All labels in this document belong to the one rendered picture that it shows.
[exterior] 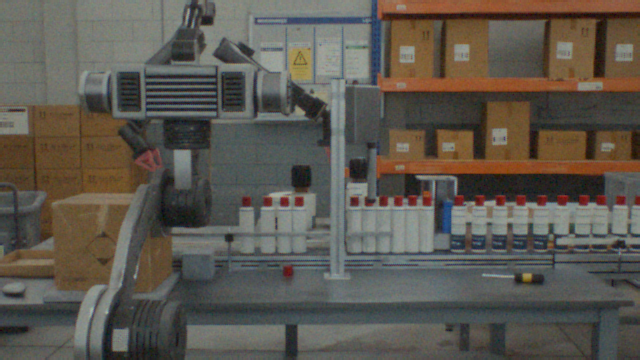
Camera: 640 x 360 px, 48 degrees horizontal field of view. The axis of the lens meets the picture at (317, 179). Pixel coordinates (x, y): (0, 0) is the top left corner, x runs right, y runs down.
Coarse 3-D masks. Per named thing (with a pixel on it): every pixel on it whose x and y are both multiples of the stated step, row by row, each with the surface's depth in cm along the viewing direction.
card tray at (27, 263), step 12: (12, 252) 266; (24, 252) 271; (36, 252) 271; (48, 252) 271; (0, 264) 255; (12, 264) 263; (24, 264) 263; (36, 264) 246; (48, 264) 246; (0, 276) 246; (12, 276) 246; (24, 276) 246; (36, 276) 246; (48, 276) 246
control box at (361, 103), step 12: (348, 96) 238; (360, 96) 239; (372, 96) 246; (348, 108) 239; (360, 108) 240; (372, 108) 247; (348, 120) 239; (360, 120) 240; (372, 120) 247; (348, 132) 240; (360, 132) 241; (372, 132) 248
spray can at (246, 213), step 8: (248, 200) 257; (240, 208) 258; (248, 208) 256; (240, 216) 257; (248, 216) 256; (240, 224) 258; (248, 224) 256; (240, 240) 258; (248, 240) 257; (240, 248) 258; (248, 248) 257
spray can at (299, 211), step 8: (296, 200) 257; (296, 208) 257; (304, 208) 258; (296, 216) 257; (304, 216) 258; (296, 224) 257; (304, 224) 258; (296, 240) 258; (304, 240) 259; (296, 248) 258; (304, 248) 259
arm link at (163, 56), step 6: (174, 36) 238; (204, 36) 248; (168, 42) 237; (162, 48) 235; (168, 48) 236; (156, 54) 234; (162, 54) 234; (168, 54) 235; (150, 60) 232; (156, 60) 233; (162, 60) 234; (168, 60) 235
